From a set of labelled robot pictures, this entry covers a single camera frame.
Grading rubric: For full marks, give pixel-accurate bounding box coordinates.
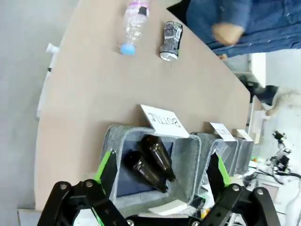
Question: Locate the white PLASTIC label card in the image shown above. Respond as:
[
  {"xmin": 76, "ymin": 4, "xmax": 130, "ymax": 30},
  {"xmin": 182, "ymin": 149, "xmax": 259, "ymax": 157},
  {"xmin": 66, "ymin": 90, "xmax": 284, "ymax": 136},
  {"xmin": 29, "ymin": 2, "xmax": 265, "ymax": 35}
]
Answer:
[{"xmin": 209, "ymin": 121, "xmax": 237, "ymax": 142}]

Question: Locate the clear bottle with blue cap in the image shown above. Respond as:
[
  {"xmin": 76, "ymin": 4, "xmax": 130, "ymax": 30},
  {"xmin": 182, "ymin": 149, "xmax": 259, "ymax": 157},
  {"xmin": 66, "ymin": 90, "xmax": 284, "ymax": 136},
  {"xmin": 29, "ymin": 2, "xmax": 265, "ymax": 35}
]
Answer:
[{"xmin": 119, "ymin": 0, "xmax": 151, "ymax": 56}]

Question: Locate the grey felt bottle basket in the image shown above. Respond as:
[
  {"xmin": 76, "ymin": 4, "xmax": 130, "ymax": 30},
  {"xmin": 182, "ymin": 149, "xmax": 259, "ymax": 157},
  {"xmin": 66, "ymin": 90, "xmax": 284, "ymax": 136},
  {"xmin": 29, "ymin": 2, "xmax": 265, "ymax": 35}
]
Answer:
[{"xmin": 100, "ymin": 124, "xmax": 203, "ymax": 205}]

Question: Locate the white foam block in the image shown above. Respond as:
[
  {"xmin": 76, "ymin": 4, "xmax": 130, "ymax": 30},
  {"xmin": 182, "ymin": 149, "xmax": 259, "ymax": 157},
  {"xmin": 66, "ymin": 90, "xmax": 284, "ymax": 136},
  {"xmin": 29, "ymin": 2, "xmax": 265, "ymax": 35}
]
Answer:
[{"xmin": 147, "ymin": 199, "xmax": 188, "ymax": 216}]

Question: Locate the person's right hand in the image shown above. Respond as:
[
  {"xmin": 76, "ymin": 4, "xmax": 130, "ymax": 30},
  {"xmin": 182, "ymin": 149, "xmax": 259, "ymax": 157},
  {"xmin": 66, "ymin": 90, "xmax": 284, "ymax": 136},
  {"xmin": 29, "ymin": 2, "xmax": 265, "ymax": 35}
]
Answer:
[{"xmin": 211, "ymin": 21, "xmax": 245, "ymax": 45}]

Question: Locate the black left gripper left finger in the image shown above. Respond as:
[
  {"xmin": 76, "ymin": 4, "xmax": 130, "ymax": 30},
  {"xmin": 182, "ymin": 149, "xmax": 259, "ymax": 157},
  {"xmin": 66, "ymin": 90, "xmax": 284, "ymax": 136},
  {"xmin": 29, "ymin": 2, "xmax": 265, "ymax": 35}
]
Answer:
[{"xmin": 37, "ymin": 148, "xmax": 129, "ymax": 226}]

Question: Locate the person in blue denim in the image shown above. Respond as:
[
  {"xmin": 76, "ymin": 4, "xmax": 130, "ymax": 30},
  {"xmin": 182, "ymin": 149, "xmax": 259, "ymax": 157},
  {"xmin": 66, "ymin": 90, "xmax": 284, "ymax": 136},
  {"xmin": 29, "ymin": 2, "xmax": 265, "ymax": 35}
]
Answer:
[{"xmin": 187, "ymin": 0, "xmax": 301, "ymax": 51}]

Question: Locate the grey felt can basket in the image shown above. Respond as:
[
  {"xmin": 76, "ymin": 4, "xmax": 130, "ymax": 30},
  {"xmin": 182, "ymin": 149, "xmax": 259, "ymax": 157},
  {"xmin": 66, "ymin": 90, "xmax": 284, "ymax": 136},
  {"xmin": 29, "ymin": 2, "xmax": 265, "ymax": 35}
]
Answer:
[{"xmin": 231, "ymin": 137, "xmax": 254, "ymax": 176}]

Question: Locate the white BOTTLE label card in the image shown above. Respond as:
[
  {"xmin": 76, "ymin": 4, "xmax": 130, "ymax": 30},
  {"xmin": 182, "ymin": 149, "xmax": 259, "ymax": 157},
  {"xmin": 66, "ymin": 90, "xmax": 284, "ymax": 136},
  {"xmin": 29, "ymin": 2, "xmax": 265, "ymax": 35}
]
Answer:
[{"xmin": 140, "ymin": 104, "xmax": 190, "ymax": 139}]

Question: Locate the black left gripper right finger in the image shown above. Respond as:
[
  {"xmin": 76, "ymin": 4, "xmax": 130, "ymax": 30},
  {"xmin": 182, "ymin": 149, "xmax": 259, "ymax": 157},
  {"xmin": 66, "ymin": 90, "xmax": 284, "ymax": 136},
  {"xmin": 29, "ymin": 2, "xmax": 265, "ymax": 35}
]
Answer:
[{"xmin": 202, "ymin": 150, "xmax": 282, "ymax": 226}]

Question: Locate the black cable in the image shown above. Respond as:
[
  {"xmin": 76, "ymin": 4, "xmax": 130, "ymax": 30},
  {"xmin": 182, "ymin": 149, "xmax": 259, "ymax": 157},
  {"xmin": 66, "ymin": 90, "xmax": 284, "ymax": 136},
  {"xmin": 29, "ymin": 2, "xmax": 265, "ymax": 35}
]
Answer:
[{"xmin": 255, "ymin": 168, "xmax": 301, "ymax": 186}]

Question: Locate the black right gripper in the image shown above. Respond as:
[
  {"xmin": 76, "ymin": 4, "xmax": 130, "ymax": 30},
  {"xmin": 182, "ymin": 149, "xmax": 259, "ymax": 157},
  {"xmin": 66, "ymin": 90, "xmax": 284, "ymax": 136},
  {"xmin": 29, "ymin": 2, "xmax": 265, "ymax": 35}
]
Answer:
[{"xmin": 239, "ymin": 75, "xmax": 279, "ymax": 106}]

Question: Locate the brown glass bottle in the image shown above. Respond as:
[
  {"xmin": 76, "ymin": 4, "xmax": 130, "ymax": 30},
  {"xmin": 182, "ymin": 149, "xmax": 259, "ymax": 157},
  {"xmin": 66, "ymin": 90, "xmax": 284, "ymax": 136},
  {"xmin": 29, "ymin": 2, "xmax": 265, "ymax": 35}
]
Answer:
[
  {"xmin": 123, "ymin": 150, "xmax": 169, "ymax": 194},
  {"xmin": 137, "ymin": 135, "xmax": 176, "ymax": 182}
]

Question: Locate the white can label card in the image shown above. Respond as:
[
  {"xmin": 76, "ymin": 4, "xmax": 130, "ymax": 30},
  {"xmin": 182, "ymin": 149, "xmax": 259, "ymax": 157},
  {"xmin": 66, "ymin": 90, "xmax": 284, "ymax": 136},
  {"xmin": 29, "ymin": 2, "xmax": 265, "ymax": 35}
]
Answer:
[{"xmin": 236, "ymin": 129, "xmax": 254, "ymax": 142}]

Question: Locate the person's left denim forearm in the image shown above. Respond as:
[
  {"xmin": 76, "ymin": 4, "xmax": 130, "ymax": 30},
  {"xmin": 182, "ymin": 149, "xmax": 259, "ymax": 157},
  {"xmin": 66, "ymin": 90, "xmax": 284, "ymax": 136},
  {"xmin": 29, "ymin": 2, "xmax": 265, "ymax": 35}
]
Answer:
[{"xmin": 208, "ymin": 39, "xmax": 301, "ymax": 58}]

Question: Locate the crushed black grey can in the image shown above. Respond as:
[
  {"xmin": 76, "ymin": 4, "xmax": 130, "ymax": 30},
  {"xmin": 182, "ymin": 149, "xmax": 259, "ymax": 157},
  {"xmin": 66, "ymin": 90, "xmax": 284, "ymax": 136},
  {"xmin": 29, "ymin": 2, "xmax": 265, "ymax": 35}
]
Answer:
[{"xmin": 159, "ymin": 20, "xmax": 183, "ymax": 62}]

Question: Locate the grey felt plastic basket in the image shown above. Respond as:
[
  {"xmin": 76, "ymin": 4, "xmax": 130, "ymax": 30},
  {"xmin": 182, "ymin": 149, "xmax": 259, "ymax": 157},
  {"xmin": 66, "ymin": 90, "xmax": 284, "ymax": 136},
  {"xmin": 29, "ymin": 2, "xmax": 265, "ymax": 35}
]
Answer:
[{"xmin": 190, "ymin": 131, "xmax": 239, "ymax": 196}]

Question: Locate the white table edge bracket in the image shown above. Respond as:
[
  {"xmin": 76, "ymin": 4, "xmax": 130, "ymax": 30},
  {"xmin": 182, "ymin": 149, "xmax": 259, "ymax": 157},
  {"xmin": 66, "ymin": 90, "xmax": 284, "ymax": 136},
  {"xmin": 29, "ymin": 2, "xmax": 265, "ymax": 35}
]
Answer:
[{"xmin": 46, "ymin": 43, "xmax": 59, "ymax": 54}]

